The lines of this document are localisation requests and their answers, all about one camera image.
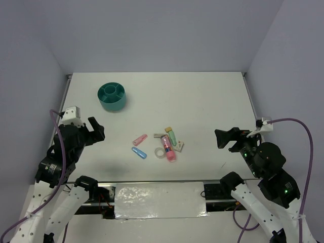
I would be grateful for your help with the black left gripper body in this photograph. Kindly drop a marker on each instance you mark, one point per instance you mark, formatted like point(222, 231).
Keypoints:
point(88, 137)

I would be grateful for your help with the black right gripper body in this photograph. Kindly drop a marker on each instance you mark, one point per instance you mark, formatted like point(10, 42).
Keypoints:
point(244, 145)

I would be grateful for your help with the pink-capped crayon bottle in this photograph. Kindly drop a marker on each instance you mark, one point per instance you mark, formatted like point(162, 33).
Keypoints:
point(170, 154)

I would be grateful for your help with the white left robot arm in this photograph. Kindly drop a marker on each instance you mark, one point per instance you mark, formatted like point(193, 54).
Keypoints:
point(42, 223)

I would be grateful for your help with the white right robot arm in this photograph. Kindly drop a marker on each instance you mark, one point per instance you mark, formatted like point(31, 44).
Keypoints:
point(265, 161)

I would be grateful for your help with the teal round compartment organizer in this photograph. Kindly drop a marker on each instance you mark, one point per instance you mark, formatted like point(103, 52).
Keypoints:
point(112, 96)

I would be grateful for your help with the white patterned eraser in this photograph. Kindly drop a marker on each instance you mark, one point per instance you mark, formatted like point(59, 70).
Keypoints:
point(179, 145)

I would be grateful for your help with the pink highlighter pen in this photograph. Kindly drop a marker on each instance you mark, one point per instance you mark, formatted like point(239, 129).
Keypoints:
point(139, 140)

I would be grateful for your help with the blue highlighter pen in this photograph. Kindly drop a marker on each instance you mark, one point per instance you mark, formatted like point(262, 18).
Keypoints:
point(139, 152)

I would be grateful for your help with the green highlighter pen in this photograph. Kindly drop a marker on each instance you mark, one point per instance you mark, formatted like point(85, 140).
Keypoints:
point(172, 137)

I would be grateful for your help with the yellow small eraser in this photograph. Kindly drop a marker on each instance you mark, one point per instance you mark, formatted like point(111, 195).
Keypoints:
point(168, 129)

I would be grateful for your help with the grey rectangular eraser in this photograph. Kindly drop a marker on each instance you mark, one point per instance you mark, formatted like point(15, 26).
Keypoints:
point(156, 135)

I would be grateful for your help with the clear tape roll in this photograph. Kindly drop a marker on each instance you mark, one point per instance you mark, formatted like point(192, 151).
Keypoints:
point(159, 152)

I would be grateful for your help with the silver foil sheet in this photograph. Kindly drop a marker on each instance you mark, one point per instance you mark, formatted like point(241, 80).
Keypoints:
point(159, 200)

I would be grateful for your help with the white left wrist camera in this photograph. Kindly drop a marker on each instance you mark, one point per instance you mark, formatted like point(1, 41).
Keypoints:
point(71, 116)

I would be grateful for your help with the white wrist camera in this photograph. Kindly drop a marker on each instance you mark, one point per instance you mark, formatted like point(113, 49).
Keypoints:
point(262, 127)
point(71, 116)

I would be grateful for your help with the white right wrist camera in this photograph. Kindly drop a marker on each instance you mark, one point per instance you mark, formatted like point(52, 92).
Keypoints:
point(262, 127)

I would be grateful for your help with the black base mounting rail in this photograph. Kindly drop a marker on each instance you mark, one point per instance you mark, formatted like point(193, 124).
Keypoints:
point(103, 206)

